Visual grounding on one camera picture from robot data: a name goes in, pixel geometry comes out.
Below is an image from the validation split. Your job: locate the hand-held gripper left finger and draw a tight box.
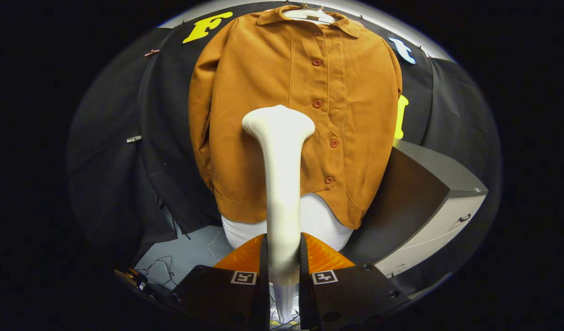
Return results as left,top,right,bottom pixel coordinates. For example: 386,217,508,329
165,234,271,331

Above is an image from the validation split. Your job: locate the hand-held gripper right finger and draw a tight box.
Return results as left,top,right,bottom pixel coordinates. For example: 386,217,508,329
298,232,411,331

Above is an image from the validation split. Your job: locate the translucent steamer hose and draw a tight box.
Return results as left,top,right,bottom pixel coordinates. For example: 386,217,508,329
273,283,297,325

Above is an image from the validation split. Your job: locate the white garment steamer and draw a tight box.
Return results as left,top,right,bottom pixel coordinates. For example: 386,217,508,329
241,105,316,285

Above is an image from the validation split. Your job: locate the brown button-up shirt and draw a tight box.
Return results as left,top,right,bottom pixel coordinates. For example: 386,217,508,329
188,6,403,229

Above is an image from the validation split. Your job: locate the white mannequin torso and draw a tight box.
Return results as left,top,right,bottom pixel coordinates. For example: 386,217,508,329
221,4,354,252

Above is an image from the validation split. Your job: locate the black floor device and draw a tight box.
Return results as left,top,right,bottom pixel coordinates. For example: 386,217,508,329
115,268,149,291

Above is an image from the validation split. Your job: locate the grey cabinet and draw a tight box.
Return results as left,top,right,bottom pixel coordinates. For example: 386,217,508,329
342,139,489,279

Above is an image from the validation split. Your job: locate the black backdrop cloth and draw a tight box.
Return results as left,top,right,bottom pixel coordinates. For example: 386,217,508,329
66,2,501,295

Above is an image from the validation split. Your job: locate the black floor cable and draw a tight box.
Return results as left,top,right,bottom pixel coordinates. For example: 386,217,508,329
144,255,177,286

